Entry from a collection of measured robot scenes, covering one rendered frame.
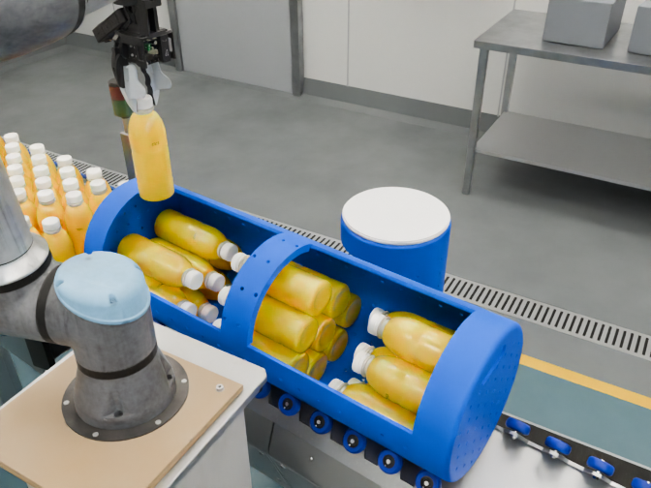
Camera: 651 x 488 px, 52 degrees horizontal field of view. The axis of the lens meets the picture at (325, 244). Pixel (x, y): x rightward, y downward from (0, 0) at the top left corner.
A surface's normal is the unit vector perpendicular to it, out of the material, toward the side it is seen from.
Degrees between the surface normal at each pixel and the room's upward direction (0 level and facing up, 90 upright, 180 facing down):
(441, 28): 90
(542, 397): 0
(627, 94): 90
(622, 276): 0
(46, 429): 1
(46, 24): 105
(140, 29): 89
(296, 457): 70
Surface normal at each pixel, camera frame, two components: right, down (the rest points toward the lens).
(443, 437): -0.57, 0.22
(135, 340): 0.77, 0.34
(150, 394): 0.73, 0.07
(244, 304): -0.48, -0.12
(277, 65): -0.50, 0.48
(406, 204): 0.00, -0.83
